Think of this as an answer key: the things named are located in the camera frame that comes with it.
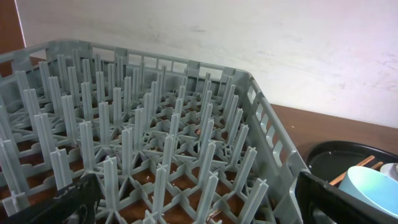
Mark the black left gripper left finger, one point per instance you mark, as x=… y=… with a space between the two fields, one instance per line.
x=82 y=197

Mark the round black tray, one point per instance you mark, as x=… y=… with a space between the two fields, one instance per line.
x=329 y=161

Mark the grey plastic dishwasher rack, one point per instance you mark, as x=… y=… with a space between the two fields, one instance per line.
x=167 y=140

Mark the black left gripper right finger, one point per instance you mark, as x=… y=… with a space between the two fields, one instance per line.
x=320 y=202

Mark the light blue cup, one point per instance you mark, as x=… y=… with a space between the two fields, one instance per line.
x=371 y=187

